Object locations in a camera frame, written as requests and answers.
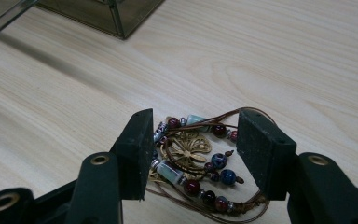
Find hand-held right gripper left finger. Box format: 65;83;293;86
64;107;155;224

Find beaded brown cord necklace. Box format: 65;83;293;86
145;106;278;224

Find glass jewelry box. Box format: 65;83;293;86
0;0;166;41

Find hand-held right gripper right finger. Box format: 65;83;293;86
236;109;358;224

